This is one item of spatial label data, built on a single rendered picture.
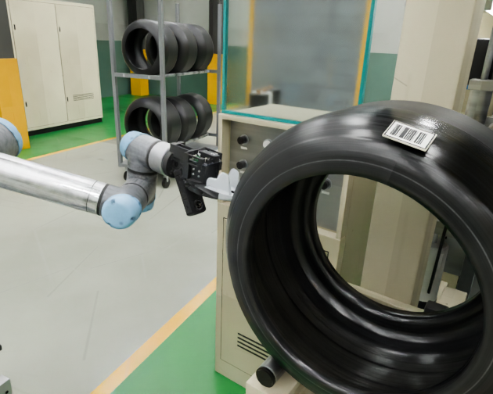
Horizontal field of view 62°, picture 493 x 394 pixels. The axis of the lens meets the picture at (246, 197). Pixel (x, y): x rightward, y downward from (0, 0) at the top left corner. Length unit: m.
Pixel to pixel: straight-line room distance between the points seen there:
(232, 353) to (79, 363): 0.78
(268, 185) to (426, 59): 0.45
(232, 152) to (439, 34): 0.96
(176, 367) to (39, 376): 0.64
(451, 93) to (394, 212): 0.29
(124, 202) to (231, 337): 1.21
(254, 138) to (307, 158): 0.96
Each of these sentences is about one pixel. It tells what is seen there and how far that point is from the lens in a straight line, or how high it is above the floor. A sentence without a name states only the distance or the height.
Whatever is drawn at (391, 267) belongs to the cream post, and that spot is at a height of 1.03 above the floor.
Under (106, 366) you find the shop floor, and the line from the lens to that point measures 2.31.
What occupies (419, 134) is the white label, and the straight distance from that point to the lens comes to 0.60.
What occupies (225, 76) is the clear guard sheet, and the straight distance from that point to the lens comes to 1.62.
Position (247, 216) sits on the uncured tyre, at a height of 1.24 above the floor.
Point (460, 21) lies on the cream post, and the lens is 0.95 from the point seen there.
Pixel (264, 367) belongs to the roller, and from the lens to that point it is 0.90.
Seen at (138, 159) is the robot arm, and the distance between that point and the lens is 1.02.
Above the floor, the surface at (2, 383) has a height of 0.67.
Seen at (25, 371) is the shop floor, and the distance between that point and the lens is 2.41.
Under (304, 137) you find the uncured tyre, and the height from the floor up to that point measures 1.40.
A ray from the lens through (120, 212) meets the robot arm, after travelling 0.92.
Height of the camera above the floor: 1.54
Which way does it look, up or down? 21 degrees down
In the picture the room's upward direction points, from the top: 2 degrees clockwise
